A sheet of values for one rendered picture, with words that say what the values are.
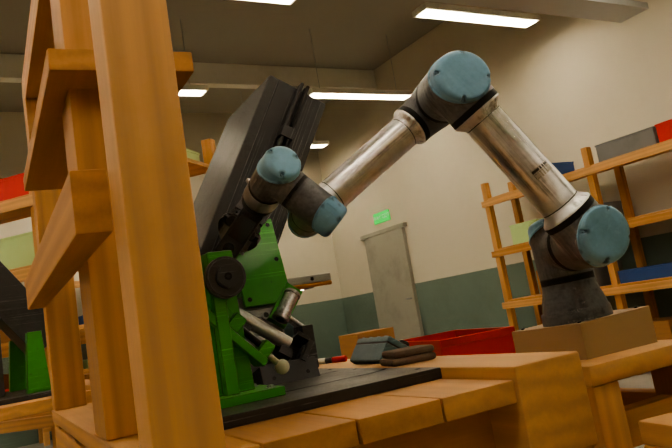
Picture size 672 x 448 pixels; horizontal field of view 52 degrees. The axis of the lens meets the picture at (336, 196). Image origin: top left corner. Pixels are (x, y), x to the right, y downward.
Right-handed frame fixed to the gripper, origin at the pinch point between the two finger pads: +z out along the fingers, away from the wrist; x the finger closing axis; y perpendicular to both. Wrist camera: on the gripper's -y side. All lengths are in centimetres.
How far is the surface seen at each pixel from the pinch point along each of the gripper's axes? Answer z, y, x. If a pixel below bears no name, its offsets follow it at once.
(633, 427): -32, 0, -85
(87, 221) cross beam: -50, -37, 15
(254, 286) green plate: 2.7, -3.3, -9.7
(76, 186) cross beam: -51, -34, 19
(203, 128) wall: 797, 592, 189
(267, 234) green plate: 2.5, 9.8, -5.3
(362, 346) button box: 4.6, 0.9, -38.6
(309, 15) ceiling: 441, 566, 112
